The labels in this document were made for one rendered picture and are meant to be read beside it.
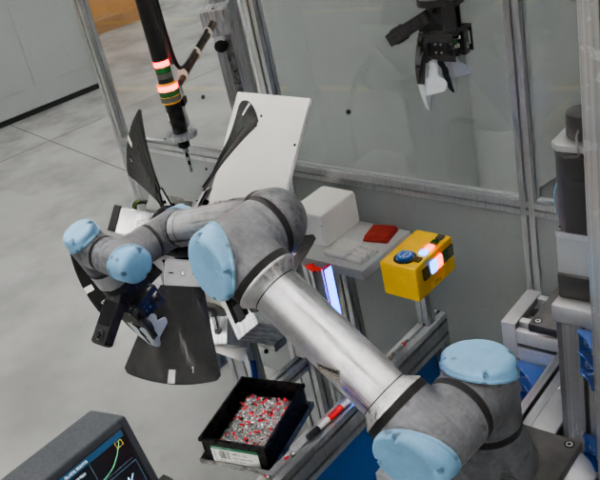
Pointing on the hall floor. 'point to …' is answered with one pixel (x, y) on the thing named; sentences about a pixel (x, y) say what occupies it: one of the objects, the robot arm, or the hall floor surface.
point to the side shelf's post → (347, 286)
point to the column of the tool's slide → (237, 59)
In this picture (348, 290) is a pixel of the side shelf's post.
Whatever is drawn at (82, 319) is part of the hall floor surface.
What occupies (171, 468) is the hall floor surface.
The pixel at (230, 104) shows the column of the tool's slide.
